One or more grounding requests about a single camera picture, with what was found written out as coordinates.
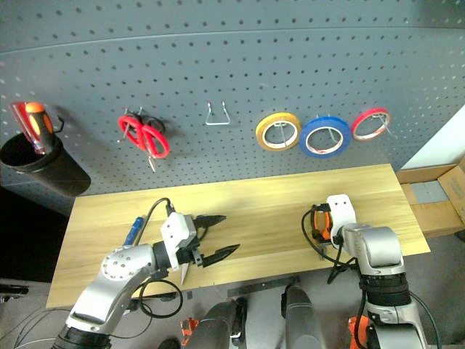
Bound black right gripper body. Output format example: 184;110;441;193
310;204;334;252

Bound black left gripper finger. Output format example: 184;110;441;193
201;244;241;269
196;214;227;231

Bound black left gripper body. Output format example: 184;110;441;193
177;216;205;269

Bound blue tape roll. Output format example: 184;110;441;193
299;116;352;159

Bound yellow tape roll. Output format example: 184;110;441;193
255;112;303;152

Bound red tape roll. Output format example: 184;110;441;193
351;107;391;143

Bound grey metal pegboard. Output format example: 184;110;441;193
0;0;465;215

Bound dark grey rounded shape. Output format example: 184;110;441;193
280;285;325;349
195;297;249;349

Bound orange black clamp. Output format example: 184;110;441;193
179;317;200;347
347;315;377;349

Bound brown cardboard box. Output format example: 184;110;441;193
395;162;465;240

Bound black cup holder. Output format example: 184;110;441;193
0;131;92;198

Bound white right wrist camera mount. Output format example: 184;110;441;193
325;194;357;239

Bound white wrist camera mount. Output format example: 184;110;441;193
325;194;357;239
160;212;198;272

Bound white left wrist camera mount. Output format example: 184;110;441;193
160;212;198;272

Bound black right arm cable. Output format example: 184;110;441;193
301;205;359;285

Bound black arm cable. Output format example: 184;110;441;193
137;197;176;245
301;205;359;285

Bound black looped cable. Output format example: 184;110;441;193
127;278;185;320

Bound black metal table bracket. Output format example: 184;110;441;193
227;276;302;298

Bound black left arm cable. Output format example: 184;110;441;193
137;197;176;245

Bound blue handle tool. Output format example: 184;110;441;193
123;216;145;248

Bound silver wire pegboard hook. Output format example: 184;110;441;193
373;112;396;140
204;101;231;127
116;106;143;143
272;121;292;151
315;114;335;148

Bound red handle scissors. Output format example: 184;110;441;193
117;115;171;173

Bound black handle scissors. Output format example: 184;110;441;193
127;112;166;135

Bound thin black floor cables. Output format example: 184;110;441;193
0;307;72;349

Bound orange black handle screwdriver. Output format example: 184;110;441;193
24;102;56;156

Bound red clear handle screwdriver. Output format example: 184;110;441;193
9;101;47;153

